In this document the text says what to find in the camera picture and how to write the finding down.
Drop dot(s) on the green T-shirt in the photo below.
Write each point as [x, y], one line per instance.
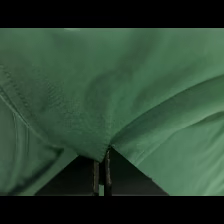
[110, 90]

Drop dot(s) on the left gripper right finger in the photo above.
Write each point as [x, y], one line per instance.
[130, 178]

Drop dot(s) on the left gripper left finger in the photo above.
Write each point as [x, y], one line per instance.
[75, 180]

